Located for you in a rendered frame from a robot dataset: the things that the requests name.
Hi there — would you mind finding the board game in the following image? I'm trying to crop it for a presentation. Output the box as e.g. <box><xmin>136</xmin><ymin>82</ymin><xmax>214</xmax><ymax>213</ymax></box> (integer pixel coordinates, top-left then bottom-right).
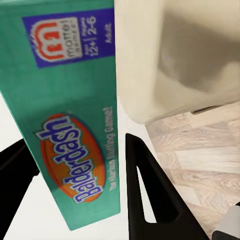
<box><xmin>0</xmin><ymin>0</ymin><xmax>121</xmax><ymax>231</ymax></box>

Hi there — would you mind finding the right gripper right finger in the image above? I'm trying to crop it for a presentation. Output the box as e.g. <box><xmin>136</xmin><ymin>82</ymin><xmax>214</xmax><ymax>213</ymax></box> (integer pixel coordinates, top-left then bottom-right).
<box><xmin>125</xmin><ymin>133</ymin><xmax>210</xmax><ymax>240</ymax></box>

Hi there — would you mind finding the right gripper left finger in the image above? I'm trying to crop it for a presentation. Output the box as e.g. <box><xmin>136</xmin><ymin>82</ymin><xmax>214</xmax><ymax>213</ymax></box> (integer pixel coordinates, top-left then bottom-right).
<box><xmin>0</xmin><ymin>139</ymin><xmax>38</xmax><ymax>240</ymax></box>

